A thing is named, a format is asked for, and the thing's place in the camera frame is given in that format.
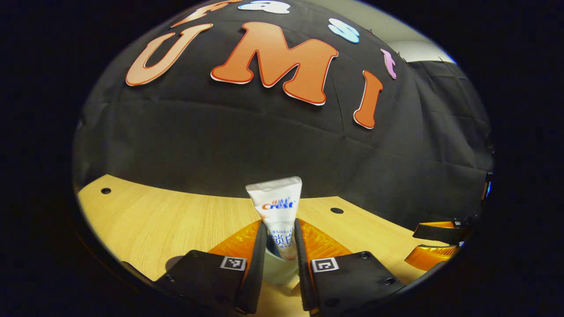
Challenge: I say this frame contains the light wooden desktop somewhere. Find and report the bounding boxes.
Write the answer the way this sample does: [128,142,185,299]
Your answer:
[77,174,459,317]

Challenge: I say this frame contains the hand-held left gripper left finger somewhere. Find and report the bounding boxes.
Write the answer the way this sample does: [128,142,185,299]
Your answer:
[153,220,269,315]

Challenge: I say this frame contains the white toothpaste tube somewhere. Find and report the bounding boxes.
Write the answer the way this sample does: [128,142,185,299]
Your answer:
[245,176,303,260]

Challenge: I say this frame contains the dark round coaster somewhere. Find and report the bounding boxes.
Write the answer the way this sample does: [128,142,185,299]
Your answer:
[165,255,190,272]

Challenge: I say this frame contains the black backdrop cloth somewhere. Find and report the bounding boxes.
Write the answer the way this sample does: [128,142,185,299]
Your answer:
[73,0,494,234]

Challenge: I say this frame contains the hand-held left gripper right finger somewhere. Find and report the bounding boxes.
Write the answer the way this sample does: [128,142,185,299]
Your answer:
[292,218,407,316]

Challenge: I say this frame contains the blue cup with wooden handle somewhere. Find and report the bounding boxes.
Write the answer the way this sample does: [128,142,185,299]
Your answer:
[263,247,304,287]

